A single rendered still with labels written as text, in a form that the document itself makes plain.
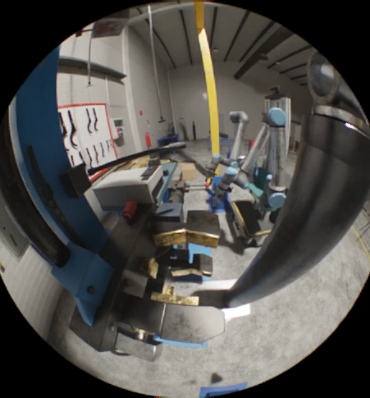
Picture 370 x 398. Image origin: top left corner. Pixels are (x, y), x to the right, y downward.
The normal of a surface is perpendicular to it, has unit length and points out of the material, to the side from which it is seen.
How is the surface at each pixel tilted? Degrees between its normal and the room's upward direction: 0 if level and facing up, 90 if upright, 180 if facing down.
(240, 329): 0
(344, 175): 90
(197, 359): 0
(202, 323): 0
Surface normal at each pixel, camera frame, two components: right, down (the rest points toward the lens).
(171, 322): -0.11, -0.81
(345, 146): -0.90, 0.32
